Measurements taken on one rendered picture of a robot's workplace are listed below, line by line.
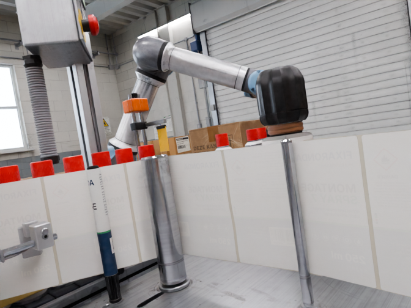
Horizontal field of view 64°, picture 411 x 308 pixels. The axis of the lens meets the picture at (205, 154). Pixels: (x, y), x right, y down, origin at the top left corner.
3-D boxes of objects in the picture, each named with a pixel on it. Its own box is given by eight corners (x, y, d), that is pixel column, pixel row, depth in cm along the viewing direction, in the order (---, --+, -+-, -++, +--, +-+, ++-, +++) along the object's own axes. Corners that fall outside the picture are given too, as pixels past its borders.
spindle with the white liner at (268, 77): (314, 253, 50) (287, 59, 49) (265, 247, 56) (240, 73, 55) (336, 235, 57) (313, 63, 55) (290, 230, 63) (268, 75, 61)
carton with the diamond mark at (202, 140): (249, 194, 120) (238, 121, 118) (198, 195, 134) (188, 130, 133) (281, 178, 144) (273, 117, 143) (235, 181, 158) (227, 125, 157)
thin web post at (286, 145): (314, 315, 34) (289, 139, 33) (296, 311, 36) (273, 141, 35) (322, 307, 36) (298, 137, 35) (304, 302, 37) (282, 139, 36)
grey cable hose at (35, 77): (45, 165, 61) (25, 53, 60) (38, 166, 64) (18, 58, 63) (63, 162, 64) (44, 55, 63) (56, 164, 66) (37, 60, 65)
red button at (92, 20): (78, 11, 60) (95, 10, 60) (82, 19, 63) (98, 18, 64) (82, 32, 60) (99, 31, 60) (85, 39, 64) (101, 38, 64)
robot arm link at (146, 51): (126, 23, 101) (280, 66, 95) (139, 33, 112) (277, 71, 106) (117, 60, 103) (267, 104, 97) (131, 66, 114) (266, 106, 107)
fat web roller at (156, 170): (173, 296, 44) (150, 157, 43) (152, 288, 47) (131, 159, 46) (197, 281, 47) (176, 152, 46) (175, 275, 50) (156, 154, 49)
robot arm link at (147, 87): (88, 173, 120) (141, 30, 112) (106, 167, 135) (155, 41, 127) (116, 187, 119) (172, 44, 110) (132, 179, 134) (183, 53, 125)
